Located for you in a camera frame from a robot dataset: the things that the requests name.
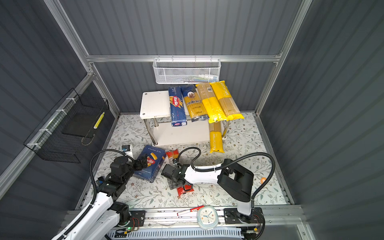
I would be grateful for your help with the blue spaghetti box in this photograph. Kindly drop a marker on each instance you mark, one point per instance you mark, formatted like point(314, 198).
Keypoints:
point(177, 110)

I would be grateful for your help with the blue black small tool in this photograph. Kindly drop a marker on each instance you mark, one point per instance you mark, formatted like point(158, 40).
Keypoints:
point(99, 181)

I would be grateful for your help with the blue rigatoni pasta box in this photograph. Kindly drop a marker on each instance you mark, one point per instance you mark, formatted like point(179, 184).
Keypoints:
point(155, 158)

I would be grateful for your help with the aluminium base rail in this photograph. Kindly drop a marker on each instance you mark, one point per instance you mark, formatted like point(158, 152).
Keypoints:
point(166, 225)

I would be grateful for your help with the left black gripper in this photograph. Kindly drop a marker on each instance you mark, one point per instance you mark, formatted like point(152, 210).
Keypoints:
point(137, 164)

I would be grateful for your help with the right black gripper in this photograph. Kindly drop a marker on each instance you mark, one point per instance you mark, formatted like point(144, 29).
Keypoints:
point(172, 184)

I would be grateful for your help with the white alarm clock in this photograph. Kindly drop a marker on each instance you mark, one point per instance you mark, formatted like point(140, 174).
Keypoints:
point(207, 218)

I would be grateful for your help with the black wire basket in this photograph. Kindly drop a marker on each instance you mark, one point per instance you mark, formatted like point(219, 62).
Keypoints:
point(68, 133)

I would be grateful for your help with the white wire mesh basket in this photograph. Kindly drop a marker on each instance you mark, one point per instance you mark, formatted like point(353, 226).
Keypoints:
point(174, 72)

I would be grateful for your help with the yellow Pastatime spaghetti bag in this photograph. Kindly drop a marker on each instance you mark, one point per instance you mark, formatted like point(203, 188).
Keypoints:
point(216, 142)

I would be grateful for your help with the white two-tier shelf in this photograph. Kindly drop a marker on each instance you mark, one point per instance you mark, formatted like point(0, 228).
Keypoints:
point(156, 105)

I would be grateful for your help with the blue yellow spaghetti bag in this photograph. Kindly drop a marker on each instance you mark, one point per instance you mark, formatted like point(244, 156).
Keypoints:
point(194, 103)

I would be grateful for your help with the red spaghetti bag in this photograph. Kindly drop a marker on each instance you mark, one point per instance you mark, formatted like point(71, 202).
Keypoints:
point(181, 189)

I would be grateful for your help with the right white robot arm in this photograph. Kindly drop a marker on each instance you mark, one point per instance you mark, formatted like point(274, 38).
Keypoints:
point(233, 178)

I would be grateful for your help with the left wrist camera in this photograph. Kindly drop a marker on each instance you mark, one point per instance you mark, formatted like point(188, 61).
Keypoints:
point(126, 148)

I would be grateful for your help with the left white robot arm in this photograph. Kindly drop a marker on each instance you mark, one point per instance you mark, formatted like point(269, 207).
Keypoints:
point(104, 212)

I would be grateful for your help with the red white marker pen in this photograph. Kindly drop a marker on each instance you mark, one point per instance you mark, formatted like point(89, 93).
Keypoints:
point(189, 210)

